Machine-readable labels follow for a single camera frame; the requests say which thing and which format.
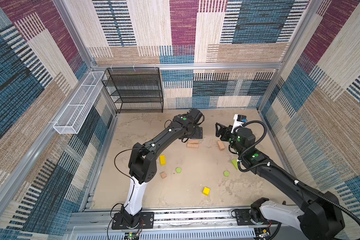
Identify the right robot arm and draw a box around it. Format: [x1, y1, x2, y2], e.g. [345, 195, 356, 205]
[215, 123, 346, 240]

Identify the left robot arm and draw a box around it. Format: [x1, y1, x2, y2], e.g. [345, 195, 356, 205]
[121, 109, 204, 227]

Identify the green rectangular block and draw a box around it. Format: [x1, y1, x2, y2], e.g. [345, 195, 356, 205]
[231, 159, 239, 170]

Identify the yellow rectangular block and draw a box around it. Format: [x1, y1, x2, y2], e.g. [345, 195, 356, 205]
[159, 155, 166, 166]

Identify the yellow cube block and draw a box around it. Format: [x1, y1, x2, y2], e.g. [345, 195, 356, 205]
[203, 187, 211, 196]

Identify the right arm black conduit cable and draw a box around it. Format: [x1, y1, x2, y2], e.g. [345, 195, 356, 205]
[227, 119, 360, 240]

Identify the black wire shelf rack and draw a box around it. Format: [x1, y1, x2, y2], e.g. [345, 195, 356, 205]
[102, 67, 164, 114]

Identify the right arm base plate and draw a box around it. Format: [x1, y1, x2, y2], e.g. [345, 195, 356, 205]
[231, 208, 278, 227]

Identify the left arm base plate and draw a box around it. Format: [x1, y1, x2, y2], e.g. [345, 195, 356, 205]
[111, 212, 155, 230]

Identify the white wire mesh basket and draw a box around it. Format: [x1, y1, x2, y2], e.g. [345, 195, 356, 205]
[53, 72, 105, 135]

